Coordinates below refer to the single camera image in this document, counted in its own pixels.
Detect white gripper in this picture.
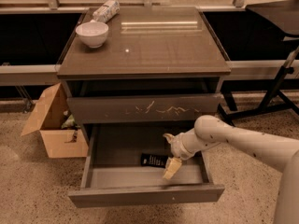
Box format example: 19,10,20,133
163,133,194,180

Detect black rxbar chocolate wrapper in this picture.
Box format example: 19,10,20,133
140,153,168,168

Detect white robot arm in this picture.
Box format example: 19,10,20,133
164,115,299,224

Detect open grey middle drawer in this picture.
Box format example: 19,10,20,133
69,121,224,208

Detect closed scratched top drawer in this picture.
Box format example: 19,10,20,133
67,93,221,124

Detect grey drawer cabinet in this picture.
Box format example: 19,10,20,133
56,6,232,209

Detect items inside cardboard box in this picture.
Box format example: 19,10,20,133
61,110,78,143

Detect open cardboard box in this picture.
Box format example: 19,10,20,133
21,83,88,158

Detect white ceramic bowl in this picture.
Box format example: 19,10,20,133
76,21,109,48

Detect white blue snack bag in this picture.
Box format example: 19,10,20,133
93,0,120,23

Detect metal window railing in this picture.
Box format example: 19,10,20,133
0,0,299,87

